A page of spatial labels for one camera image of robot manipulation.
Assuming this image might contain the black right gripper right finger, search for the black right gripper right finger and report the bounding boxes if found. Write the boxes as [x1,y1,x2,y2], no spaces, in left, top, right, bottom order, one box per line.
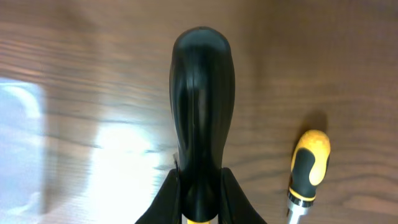
[218,167,267,224]

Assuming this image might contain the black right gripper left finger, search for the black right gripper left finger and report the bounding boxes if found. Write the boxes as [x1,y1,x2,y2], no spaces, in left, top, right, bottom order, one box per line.
[136,161,182,224]

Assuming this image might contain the yellow black ratchet screwdriver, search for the yellow black ratchet screwdriver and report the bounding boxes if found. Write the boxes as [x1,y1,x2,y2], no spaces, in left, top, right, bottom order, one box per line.
[287,129,331,224]

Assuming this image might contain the black handled tool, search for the black handled tool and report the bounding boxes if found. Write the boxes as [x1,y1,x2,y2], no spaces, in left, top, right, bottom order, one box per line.
[169,27,235,223]

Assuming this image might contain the clear plastic container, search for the clear plastic container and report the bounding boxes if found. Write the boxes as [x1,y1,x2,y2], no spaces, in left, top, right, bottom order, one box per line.
[1,78,45,223]

